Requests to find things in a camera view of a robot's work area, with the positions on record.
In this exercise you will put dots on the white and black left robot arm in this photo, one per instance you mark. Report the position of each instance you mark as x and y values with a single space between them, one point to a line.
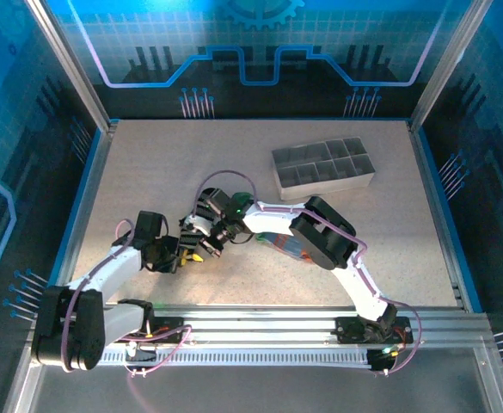
118 266

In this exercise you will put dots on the aluminium frame post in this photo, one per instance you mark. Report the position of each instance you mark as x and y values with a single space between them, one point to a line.
449 64
70 64

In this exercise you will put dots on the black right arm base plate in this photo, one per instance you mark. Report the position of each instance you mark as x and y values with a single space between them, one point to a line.
350 329

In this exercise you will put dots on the aluminium mounting rail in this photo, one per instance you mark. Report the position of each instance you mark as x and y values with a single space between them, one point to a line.
255 318

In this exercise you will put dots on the grey compartment organiser box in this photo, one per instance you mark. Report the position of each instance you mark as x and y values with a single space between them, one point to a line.
320 189

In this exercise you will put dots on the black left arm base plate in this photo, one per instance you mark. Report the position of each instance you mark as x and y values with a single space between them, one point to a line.
173 333

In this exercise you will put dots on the aluminium side rail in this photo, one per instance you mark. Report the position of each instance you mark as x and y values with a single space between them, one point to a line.
97 180
438 215

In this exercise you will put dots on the small black connector box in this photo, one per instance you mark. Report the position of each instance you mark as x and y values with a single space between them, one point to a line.
382 360

